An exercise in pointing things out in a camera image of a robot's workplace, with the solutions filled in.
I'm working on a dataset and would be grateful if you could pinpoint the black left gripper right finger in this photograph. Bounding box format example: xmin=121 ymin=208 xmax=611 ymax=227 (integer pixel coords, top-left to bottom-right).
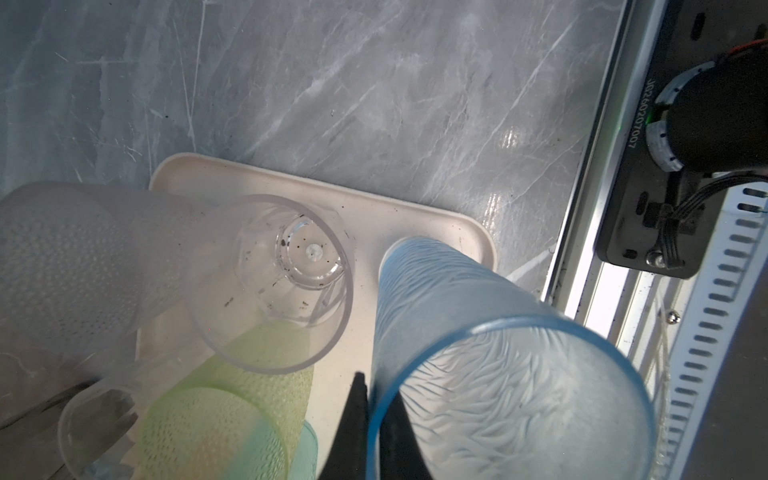
xmin=379 ymin=393 xmax=432 ymax=480

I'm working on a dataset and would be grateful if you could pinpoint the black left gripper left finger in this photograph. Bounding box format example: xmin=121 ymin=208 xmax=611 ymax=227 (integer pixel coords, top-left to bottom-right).
xmin=318 ymin=372 xmax=369 ymax=480

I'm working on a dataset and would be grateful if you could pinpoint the light blue plastic cup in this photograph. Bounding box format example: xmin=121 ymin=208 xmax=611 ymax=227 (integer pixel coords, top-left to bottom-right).
xmin=367 ymin=237 xmax=657 ymax=479

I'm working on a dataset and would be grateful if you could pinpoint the light green tall cup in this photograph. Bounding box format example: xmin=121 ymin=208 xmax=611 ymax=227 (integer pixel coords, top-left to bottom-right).
xmin=135 ymin=338 xmax=313 ymax=479

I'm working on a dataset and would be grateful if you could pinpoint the clear faceted glass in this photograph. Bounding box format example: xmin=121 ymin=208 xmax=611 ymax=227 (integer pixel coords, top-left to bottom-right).
xmin=181 ymin=194 xmax=355 ymax=375

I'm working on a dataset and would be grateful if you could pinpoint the clear dimpled cup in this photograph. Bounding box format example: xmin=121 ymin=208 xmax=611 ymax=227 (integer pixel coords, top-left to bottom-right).
xmin=1 ymin=181 xmax=214 ymax=356

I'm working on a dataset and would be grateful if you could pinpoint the teal tall cup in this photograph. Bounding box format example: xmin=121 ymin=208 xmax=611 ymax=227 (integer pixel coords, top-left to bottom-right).
xmin=287 ymin=421 xmax=318 ymax=480

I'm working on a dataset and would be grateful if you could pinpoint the clear small glass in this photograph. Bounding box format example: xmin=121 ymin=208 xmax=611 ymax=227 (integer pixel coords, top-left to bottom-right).
xmin=58 ymin=351 xmax=206 ymax=479

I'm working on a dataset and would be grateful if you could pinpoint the white rectangular tray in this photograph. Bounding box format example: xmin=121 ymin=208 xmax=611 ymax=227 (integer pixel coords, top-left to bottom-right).
xmin=148 ymin=153 xmax=498 ymax=467

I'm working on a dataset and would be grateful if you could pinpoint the aluminium frame rail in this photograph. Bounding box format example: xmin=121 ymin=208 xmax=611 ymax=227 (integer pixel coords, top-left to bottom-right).
xmin=542 ymin=0 xmax=768 ymax=480

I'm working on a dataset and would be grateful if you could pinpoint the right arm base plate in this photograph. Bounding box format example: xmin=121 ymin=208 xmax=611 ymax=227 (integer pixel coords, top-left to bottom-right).
xmin=595 ymin=1 xmax=767 ymax=279

